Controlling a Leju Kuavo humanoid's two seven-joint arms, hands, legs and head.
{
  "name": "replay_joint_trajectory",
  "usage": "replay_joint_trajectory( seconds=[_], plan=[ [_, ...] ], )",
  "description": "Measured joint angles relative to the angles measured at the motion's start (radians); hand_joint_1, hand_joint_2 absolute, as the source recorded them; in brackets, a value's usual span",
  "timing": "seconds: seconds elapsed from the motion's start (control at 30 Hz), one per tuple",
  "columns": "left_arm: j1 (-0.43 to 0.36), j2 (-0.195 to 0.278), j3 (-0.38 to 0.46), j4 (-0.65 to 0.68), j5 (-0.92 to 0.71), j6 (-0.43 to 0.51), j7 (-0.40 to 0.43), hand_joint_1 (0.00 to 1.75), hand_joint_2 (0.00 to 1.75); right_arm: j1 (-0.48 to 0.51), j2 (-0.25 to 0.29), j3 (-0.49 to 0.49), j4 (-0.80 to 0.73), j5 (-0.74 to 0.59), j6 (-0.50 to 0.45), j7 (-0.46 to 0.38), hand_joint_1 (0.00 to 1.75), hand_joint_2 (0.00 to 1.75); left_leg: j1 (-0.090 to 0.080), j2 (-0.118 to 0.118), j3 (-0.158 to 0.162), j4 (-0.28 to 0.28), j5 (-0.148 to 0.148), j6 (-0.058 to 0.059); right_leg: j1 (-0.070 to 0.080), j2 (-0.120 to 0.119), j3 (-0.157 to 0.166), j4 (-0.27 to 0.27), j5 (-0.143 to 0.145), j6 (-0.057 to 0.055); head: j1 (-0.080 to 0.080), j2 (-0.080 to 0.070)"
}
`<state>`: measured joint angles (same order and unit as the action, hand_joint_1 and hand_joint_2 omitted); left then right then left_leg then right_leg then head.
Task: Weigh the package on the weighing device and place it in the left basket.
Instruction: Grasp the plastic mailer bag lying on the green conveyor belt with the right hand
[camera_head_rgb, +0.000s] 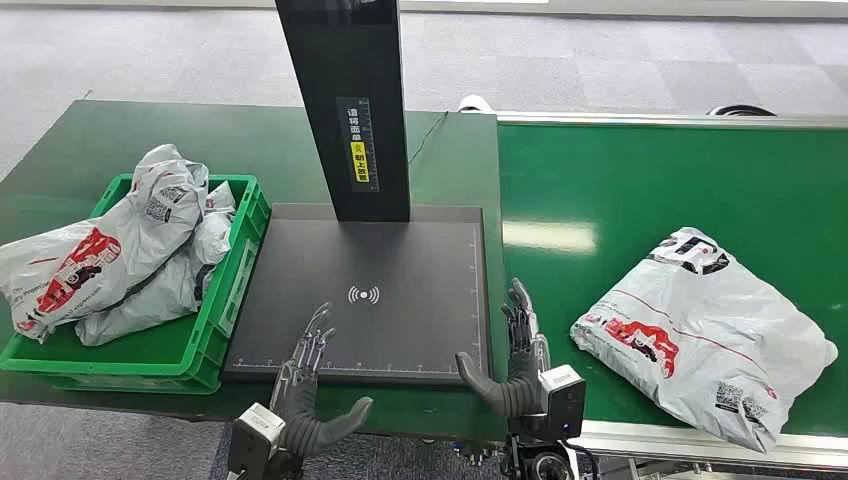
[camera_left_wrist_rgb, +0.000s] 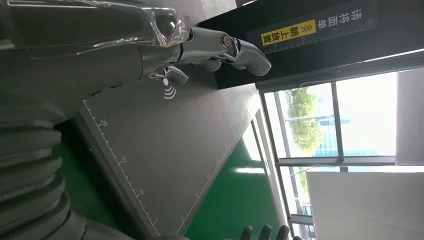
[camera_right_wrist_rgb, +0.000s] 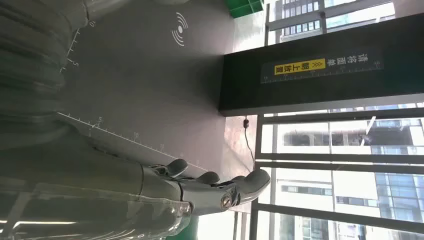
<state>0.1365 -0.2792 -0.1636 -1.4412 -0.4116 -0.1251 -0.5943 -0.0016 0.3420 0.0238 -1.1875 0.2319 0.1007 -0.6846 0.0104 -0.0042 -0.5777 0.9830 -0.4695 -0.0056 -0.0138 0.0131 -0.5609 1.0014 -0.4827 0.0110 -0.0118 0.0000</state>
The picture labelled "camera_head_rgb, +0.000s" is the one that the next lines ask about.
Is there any black weighing scale platform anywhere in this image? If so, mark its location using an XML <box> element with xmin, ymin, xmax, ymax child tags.
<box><xmin>221</xmin><ymin>203</ymin><xmax>496</xmax><ymax>388</ymax></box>

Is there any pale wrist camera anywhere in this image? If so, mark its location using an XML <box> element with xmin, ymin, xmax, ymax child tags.
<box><xmin>539</xmin><ymin>363</ymin><xmax>588</xmax><ymax>443</ymax></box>
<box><xmin>226</xmin><ymin>402</ymin><xmax>287</xmax><ymax>480</ymax></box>

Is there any aluminium conveyor frame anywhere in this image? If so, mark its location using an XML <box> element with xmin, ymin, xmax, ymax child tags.
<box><xmin>495</xmin><ymin>110</ymin><xmax>848</xmax><ymax>473</ymax></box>

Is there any grey package with red print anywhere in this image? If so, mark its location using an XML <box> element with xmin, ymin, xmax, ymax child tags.
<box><xmin>568</xmin><ymin>227</ymin><xmax>840</xmax><ymax>454</ymax></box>

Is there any black scale column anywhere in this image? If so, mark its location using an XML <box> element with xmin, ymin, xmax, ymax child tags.
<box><xmin>274</xmin><ymin>0</ymin><xmax>413</xmax><ymax>224</ymax></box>

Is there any black yellow column label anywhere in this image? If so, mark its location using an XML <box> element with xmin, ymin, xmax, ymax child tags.
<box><xmin>335</xmin><ymin>96</ymin><xmax>382</xmax><ymax>194</ymax></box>

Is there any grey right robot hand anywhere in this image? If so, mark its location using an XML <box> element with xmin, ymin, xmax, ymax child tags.
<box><xmin>455</xmin><ymin>278</ymin><xmax>552</xmax><ymax>421</ymax></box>

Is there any thin black cable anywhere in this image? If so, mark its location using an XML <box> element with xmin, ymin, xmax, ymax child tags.
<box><xmin>407</xmin><ymin>110</ymin><xmax>451</xmax><ymax>166</ymax></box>

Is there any black ring object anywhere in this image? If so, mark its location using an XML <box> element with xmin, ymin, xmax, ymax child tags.
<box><xmin>706</xmin><ymin>103</ymin><xmax>778</xmax><ymax>119</ymax></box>

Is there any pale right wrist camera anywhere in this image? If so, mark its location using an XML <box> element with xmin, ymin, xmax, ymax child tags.
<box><xmin>539</xmin><ymin>363</ymin><xmax>588</xmax><ymax>443</ymax></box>

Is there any green conveyor belt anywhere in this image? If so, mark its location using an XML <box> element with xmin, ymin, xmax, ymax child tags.
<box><xmin>496</xmin><ymin>122</ymin><xmax>848</xmax><ymax>439</ymax></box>

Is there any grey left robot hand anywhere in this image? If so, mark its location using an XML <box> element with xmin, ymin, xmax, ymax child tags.
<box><xmin>268</xmin><ymin>302</ymin><xmax>374</xmax><ymax>460</ymax></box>

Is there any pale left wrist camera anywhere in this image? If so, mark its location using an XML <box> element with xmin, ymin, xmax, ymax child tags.
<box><xmin>226</xmin><ymin>402</ymin><xmax>287</xmax><ymax>480</ymax></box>

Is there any large grey package red print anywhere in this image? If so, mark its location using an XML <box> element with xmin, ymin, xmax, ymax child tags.
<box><xmin>0</xmin><ymin>143</ymin><xmax>211</xmax><ymax>343</ymax></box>

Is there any white round object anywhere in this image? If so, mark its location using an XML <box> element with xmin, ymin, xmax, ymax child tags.
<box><xmin>457</xmin><ymin>93</ymin><xmax>496</xmax><ymax>115</ymax></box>

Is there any green plastic basket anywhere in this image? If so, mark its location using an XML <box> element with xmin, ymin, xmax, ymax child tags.
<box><xmin>0</xmin><ymin>173</ymin><xmax>272</xmax><ymax>396</ymax></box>

